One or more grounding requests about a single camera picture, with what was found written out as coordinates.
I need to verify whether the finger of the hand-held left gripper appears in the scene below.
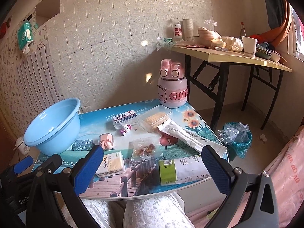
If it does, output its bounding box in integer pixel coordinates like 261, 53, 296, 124
13, 156, 35, 175
31, 154, 63, 174

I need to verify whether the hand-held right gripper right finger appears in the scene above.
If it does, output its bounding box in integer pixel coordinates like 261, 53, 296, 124
201, 145, 279, 228

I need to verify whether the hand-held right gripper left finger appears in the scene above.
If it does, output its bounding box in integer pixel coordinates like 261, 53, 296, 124
26, 145, 105, 228

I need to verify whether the light blue plastic basin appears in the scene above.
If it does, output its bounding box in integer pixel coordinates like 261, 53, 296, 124
24, 98, 82, 156

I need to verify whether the yellow white tissue pack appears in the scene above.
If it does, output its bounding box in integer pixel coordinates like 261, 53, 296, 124
96, 151, 126, 177

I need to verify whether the white green pack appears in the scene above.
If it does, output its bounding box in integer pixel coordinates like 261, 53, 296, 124
159, 155, 212, 186

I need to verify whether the long white packet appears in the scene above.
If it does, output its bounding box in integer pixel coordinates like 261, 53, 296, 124
157, 119, 228, 158

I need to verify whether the small cat figurine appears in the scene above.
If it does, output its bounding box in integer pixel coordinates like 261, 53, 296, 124
120, 124, 132, 136

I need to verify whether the clear snack packet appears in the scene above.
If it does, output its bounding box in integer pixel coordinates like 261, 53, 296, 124
129, 138, 160, 165

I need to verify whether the clear floss pick box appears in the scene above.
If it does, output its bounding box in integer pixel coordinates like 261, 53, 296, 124
112, 108, 139, 131

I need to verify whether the clear toothpick box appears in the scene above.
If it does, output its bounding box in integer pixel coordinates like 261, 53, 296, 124
139, 104, 174, 132

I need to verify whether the small white pot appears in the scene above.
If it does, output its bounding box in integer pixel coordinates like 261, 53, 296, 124
15, 136, 31, 155

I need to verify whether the small bin with plastic liner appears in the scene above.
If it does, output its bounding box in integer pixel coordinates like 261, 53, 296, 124
218, 122, 253, 162

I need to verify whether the person's left leg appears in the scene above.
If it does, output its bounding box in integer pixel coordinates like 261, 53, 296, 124
62, 198, 124, 228

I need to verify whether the person's leg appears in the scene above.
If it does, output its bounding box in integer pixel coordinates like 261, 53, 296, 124
62, 198, 124, 228
123, 192, 193, 228

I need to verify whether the person's right leg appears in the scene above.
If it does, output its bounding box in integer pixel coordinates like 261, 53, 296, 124
123, 192, 193, 228

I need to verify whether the pink printed blanket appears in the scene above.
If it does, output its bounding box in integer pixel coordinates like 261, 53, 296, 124
185, 126, 304, 228

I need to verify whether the pink bear water bottle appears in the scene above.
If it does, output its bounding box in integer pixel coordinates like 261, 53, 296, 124
157, 59, 188, 108

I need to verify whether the folding table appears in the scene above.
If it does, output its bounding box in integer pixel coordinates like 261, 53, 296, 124
170, 44, 292, 131

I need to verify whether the dark green bowl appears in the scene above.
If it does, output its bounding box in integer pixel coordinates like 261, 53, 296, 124
255, 42, 281, 62

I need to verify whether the bag of white buns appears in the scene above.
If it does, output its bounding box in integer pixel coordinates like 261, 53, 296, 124
221, 36, 244, 52

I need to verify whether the white paper cup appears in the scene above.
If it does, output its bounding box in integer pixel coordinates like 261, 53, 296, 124
241, 36, 258, 58

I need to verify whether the green plastic bag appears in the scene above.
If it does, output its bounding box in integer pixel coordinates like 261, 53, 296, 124
156, 37, 175, 50

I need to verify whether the bagged flat bread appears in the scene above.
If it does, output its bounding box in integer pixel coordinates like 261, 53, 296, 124
198, 27, 222, 41

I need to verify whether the glass bottle red label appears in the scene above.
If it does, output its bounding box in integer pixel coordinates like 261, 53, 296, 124
173, 17, 183, 44

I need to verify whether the stack of paper cups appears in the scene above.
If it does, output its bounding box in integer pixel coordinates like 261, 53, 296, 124
182, 18, 194, 41

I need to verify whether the orange cloth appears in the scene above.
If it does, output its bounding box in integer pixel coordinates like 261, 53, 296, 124
249, 0, 292, 50

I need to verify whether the window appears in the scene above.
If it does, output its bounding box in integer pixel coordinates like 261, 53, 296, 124
288, 5, 304, 60

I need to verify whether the green wall tissue box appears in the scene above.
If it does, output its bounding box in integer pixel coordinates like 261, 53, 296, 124
17, 20, 32, 53

